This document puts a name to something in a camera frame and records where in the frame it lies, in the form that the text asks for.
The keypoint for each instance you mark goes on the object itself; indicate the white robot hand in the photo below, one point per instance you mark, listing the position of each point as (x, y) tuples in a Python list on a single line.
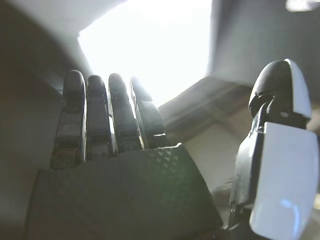
[(112, 200)]

